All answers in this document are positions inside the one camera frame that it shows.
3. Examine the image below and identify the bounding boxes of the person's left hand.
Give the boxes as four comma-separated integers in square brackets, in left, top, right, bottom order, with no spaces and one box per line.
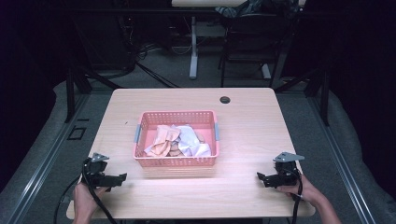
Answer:
[72,182,108,217]

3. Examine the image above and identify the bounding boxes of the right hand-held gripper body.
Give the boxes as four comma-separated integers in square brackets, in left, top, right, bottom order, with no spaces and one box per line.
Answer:
[273,151,305,188]

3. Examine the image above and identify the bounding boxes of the white desk top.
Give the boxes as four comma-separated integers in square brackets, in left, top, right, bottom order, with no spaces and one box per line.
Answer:
[170,0,250,8]

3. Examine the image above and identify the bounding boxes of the white cloth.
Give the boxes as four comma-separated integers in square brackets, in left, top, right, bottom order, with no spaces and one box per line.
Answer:
[170,124,213,158]

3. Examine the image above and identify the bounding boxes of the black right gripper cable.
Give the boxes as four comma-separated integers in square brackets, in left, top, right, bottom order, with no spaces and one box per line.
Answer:
[290,169,304,224]

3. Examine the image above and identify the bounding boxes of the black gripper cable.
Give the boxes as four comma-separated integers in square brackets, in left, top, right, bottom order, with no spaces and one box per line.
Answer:
[290,169,304,224]
[81,158,119,224]

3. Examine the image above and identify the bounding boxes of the white desk foot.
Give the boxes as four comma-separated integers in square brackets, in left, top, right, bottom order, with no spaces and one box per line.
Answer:
[261,63,273,80]

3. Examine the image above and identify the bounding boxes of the black metal stand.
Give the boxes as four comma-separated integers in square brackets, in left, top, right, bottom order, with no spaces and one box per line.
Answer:
[274,66,332,127]
[64,60,122,124]

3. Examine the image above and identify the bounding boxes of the pink plastic basket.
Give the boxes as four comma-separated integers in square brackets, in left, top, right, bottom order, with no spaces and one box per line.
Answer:
[133,109,220,169]

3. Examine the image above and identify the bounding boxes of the brown round items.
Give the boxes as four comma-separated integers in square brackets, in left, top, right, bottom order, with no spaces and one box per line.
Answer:
[167,141,185,158]

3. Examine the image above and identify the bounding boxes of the black chair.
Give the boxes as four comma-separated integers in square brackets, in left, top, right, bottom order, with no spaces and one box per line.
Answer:
[218,12,283,89]

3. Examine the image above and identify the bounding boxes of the aluminium floor rail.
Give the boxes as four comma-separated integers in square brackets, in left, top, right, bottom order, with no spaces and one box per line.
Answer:
[306,92,377,224]
[6,92,92,224]

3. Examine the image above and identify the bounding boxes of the thin black looped cable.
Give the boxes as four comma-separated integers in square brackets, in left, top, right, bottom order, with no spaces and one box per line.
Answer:
[53,175,83,224]

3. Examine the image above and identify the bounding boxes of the orange cloth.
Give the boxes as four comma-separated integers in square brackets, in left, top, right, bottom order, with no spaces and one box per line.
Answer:
[144,124,182,158]

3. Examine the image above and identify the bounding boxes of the black floor cable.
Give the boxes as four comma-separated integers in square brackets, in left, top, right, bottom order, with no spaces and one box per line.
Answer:
[130,59,181,89]

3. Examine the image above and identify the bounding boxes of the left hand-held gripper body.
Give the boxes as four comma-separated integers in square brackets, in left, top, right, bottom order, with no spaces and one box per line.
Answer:
[81,152,110,189]

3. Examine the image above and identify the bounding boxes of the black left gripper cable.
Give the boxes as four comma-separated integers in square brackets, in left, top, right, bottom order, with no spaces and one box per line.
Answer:
[81,158,119,224]

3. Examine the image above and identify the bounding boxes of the white desk leg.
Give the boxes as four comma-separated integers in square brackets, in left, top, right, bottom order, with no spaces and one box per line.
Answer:
[189,16,199,80]

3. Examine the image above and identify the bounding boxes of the person's right hand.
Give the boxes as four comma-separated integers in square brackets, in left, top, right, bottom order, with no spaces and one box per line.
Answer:
[276,175,325,206]

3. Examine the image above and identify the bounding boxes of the patterned cloth on chair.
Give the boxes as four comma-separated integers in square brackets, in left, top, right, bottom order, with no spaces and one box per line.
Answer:
[215,0,269,20]

